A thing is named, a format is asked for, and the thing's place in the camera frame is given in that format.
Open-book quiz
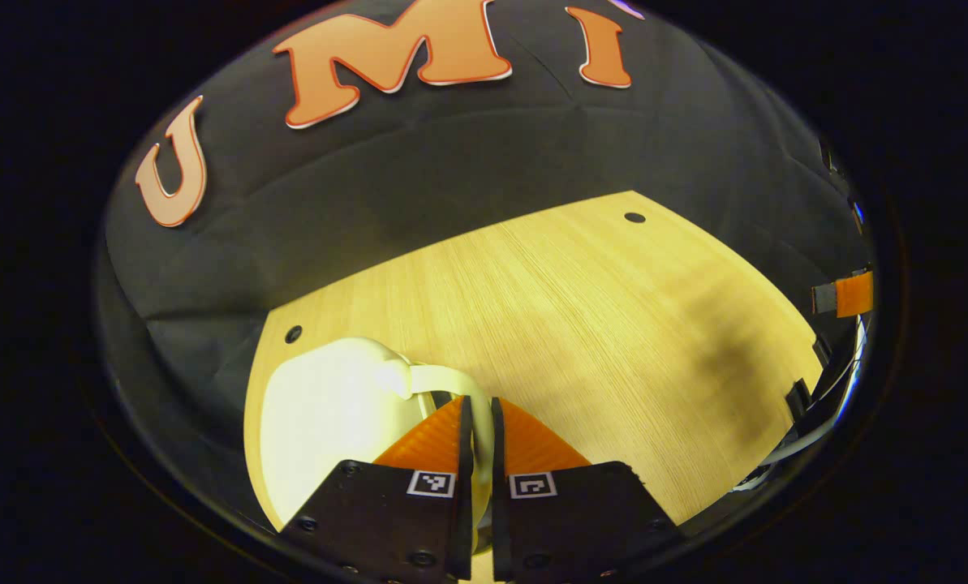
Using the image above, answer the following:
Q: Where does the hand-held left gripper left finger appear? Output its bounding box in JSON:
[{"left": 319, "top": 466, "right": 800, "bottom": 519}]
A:
[{"left": 279, "top": 395, "right": 475, "bottom": 581}]

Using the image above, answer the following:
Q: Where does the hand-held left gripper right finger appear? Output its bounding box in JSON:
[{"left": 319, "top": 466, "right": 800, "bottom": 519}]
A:
[{"left": 492, "top": 397, "right": 683, "bottom": 581}]

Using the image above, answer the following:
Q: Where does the cream yellow suitcase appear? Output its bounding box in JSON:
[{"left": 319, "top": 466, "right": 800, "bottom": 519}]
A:
[{"left": 259, "top": 337, "right": 497, "bottom": 556}]

